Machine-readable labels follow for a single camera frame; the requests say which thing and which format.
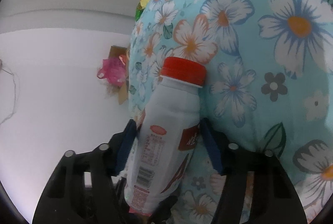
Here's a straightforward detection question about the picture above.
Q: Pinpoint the white bottle red cap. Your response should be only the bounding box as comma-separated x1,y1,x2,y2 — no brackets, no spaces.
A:
124,57,207,215

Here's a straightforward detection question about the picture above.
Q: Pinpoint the pink plastic bag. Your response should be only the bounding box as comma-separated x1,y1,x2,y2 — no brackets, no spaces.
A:
97,57,126,87

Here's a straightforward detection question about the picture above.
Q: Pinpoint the floral blue tablecloth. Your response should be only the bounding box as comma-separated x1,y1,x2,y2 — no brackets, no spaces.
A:
129,0,332,223

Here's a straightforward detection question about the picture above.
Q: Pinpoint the small green snack packet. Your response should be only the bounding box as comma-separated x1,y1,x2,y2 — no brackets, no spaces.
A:
135,8,142,22

